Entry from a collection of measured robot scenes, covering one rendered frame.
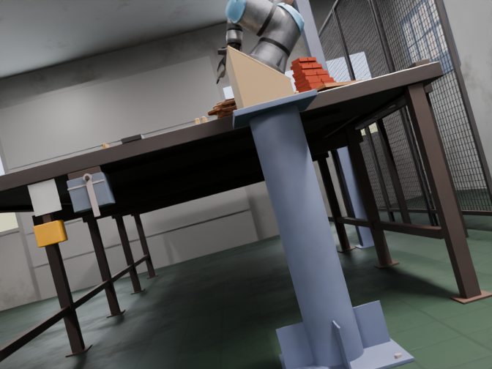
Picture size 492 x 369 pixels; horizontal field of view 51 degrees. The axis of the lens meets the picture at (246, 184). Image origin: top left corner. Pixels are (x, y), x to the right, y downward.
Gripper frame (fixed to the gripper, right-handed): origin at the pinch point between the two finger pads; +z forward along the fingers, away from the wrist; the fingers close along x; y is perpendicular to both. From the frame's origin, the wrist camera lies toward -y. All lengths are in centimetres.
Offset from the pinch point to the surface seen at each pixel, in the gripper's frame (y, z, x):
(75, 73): 319, -113, 402
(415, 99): -4, 12, -83
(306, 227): -52, 62, -57
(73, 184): -65, 51, 29
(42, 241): -69, 73, 38
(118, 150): -57, 38, 16
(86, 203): -63, 58, 25
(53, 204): -66, 59, 37
